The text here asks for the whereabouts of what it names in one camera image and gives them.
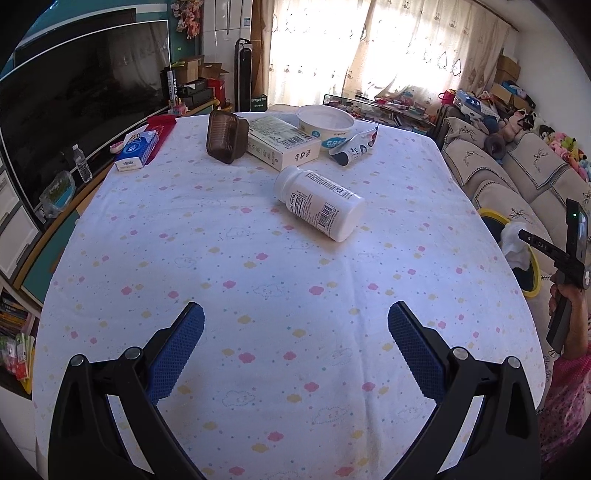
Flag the glass side table with clutter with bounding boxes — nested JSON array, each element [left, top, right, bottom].
[[322, 94, 434, 130]]

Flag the white tissue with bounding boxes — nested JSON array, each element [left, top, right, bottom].
[[500, 221, 531, 271]]

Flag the beige deer pattern sofa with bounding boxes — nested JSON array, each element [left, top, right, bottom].
[[436, 117, 590, 249]]

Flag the white carton box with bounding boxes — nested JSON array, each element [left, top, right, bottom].
[[247, 116, 321, 172]]

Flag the white pill bottle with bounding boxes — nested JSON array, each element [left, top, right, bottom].
[[273, 166, 366, 243]]

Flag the cream curtains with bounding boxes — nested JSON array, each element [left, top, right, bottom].
[[252, 1, 512, 106]]

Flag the white refrigerator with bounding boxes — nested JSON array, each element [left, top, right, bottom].
[[202, 0, 252, 105]]

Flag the red cloth pouch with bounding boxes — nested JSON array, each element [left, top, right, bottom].
[[145, 114, 176, 165]]

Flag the blue tissue pack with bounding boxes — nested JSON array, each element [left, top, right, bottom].
[[114, 130, 159, 172]]

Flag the brown plastic container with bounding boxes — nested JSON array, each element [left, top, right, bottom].
[[206, 111, 249, 164]]

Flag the white round bowl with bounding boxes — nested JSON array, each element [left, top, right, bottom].
[[297, 105, 356, 148]]

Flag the person right hand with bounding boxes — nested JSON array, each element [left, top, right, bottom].
[[549, 272, 579, 316]]

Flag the large black television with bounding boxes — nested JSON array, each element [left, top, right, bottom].
[[1, 20, 170, 207]]

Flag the white dotted tablecloth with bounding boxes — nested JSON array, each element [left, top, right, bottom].
[[33, 117, 546, 479]]

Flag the yellow rimmed dark trash bin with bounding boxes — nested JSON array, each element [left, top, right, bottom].
[[478, 208, 542, 299]]

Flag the black neck pillow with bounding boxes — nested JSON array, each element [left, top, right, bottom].
[[484, 133, 506, 160]]

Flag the clear water bottle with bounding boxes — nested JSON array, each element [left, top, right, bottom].
[[72, 144, 93, 184]]

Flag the white blue wrapper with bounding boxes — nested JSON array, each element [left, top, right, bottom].
[[329, 126, 379, 167]]

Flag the black tower fan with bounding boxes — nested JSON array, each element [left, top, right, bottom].
[[235, 38, 252, 112]]

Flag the pile of plush toys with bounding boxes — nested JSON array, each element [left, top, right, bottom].
[[478, 82, 590, 183]]

